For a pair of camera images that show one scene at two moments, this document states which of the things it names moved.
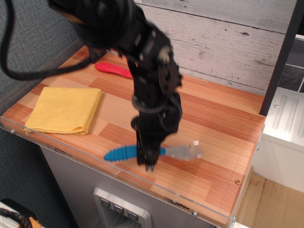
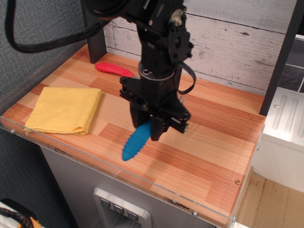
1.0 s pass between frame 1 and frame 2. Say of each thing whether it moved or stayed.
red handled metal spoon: stayed
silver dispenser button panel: stayed
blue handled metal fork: moved
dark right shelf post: stayed
